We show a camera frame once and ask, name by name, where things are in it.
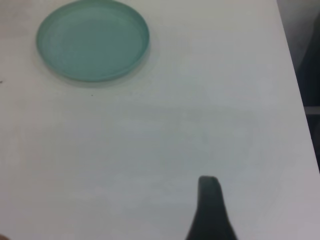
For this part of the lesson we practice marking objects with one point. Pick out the green round plate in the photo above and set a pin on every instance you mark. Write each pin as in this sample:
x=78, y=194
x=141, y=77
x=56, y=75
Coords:
x=92, y=42

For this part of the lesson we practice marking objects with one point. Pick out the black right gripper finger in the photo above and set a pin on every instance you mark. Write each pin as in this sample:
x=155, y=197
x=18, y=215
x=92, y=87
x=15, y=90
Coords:
x=210, y=215

